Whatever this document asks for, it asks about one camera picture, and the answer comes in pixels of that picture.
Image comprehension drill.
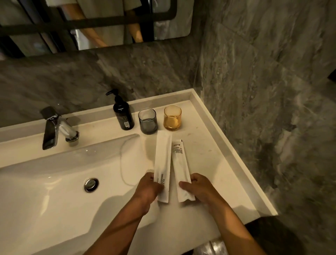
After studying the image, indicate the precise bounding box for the grey glass tumbler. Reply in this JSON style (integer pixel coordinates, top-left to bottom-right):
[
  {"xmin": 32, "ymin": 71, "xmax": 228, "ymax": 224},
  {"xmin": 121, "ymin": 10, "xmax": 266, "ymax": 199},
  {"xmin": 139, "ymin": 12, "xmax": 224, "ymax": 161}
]
[{"xmin": 138, "ymin": 108, "xmax": 158, "ymax": 135}]

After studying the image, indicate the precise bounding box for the person's right hand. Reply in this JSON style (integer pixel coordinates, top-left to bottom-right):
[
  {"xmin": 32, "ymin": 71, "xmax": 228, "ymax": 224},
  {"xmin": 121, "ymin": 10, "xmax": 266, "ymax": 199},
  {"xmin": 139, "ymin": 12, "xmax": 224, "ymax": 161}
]
[{"xmin": 179, "ymin": 173, "xmax": 223, "ymax": 211}]

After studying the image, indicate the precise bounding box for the person's right forearm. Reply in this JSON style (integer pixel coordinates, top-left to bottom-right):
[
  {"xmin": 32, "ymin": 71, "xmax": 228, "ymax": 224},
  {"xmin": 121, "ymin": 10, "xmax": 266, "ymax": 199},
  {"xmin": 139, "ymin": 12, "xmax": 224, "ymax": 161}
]
[{"xmin": 205, "ymin": 198, "xmax": 267, "ymax": 255}]

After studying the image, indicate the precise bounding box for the chrome sink drain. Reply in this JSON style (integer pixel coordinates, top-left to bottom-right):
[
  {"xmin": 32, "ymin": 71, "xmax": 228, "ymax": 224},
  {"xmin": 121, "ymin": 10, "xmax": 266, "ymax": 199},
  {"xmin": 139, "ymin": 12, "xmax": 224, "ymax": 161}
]
[{"xmin": 84, "ymin": 178, "xmax": 100, "ymax": 193}]

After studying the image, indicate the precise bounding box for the wall mirror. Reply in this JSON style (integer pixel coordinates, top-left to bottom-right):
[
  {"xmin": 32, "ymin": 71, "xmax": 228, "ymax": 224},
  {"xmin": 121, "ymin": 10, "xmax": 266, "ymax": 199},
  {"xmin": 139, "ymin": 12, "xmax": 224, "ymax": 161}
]
[{"xmin": 0, "ymin": 0, "xmax": 195, "ymax": 59}]

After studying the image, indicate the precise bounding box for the amber glass tumbler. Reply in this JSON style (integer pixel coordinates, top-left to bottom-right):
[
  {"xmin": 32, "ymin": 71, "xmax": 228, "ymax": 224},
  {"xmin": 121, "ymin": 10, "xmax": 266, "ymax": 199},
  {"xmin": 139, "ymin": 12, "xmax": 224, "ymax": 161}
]
[{"xmin": 164, "ymin": 105, "xmax": 182, "ymax": 131}]

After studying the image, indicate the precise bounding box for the person's left forearm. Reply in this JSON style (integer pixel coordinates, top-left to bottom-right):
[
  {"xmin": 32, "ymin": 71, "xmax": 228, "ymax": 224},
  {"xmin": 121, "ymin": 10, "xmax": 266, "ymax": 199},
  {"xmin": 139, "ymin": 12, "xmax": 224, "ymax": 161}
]
[{"xmin": 83, "ymin": 198, "xmax": 151, "ymax": 255}]

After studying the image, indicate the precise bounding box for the white ceramic sink basin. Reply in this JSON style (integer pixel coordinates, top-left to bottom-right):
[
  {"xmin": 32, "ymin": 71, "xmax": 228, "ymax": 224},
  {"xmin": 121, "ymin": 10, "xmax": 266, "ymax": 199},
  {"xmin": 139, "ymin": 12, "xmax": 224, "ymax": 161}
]
[{"xmin": 0, "ymin": 88, "xmax": 278, "ymax": 255}]

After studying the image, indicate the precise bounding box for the person's left hand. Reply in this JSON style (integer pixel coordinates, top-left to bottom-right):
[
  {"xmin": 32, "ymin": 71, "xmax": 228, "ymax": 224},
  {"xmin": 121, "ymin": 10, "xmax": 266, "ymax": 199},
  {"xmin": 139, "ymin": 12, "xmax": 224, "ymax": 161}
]
[{"xmin": 132, "ymin": 172, "xmax": 165, "ymax": 216}]

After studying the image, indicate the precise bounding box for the black pump soap bottle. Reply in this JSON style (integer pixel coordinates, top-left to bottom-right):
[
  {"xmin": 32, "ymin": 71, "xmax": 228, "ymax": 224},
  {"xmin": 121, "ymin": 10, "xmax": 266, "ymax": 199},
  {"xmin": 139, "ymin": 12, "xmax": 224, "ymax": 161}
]
[{"xmin": 106, "ymin": 89, "xmax": 135, "ymax": 130}]

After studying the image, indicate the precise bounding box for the chrome basin faucet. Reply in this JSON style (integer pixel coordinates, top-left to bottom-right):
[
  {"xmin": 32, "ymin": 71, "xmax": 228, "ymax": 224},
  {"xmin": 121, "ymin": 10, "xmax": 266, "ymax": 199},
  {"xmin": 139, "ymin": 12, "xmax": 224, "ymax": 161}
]
[{"xmin": 40, "ymin": 106, "xmax": 80, "ymax": 151}]

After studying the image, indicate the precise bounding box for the white paper toothbrush packet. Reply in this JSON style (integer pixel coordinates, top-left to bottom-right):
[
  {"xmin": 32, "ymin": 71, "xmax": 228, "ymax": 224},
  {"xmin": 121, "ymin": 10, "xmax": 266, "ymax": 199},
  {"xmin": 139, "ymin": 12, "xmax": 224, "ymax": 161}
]
[
  {"xmin": 153, "ymin": 130, "xmax": 173, "ymax": 203},
  {"xmin": 171, "ymin": 139, "xmax": 196, "ymax": 203}
]

